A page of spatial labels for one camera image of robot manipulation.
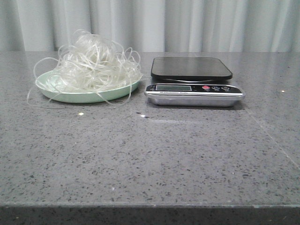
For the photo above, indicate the white vermicelli noodle bundle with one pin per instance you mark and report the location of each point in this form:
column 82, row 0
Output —
column 93, row 64

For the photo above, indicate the black silver kitchen scale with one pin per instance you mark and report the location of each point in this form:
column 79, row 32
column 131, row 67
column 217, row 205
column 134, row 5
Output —
column 192, row 81

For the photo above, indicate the light green round plate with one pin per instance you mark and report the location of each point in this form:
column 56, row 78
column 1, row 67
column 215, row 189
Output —
column 46, row 85

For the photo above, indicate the white pleated curtain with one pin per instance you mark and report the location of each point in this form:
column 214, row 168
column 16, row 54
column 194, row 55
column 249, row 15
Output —
column 154, row 25

